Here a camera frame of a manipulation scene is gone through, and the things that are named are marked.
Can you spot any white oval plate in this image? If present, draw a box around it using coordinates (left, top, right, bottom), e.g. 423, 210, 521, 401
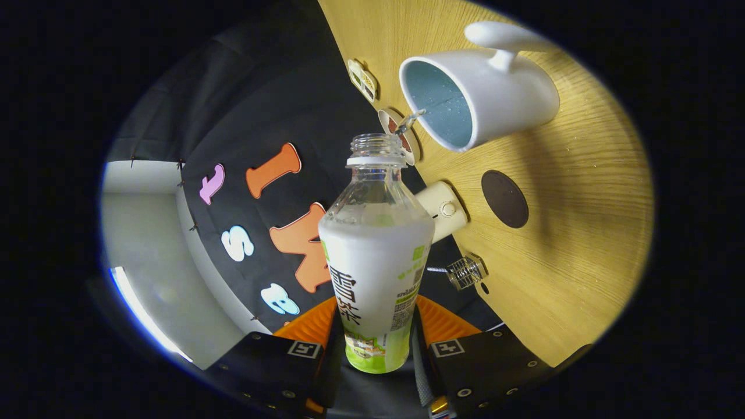
378, 108, 421, 166

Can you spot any metal wire utensil holder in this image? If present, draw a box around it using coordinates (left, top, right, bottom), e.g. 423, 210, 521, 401
446, 254, 488, 291

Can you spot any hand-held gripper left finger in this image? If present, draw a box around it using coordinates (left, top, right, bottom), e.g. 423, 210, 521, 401
207, 296, 344, 417

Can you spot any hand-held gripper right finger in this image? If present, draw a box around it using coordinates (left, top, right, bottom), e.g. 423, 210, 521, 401
410, 294, 554, 418

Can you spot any wooden table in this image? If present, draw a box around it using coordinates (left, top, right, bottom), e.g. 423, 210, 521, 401
317, 0, 655, 367

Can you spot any white divided condiment dish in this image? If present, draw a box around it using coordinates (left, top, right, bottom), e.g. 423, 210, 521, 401
347, 58, 379, 104

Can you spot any black backdrop cloth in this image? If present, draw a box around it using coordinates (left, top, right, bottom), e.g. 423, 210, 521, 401
108, 0, 501, 350

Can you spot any dark brown round coaster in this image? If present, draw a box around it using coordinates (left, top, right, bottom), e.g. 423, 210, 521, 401
481, 170, 530, 229

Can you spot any white cup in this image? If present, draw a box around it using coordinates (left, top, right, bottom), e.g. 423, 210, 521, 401
399, 22, 560, 152

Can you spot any white toaster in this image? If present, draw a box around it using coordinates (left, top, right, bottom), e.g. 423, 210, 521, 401
414, 181, 468, 244

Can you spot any white green juice bottle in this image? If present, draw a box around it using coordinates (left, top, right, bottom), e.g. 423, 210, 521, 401
318, 133, 435, 374

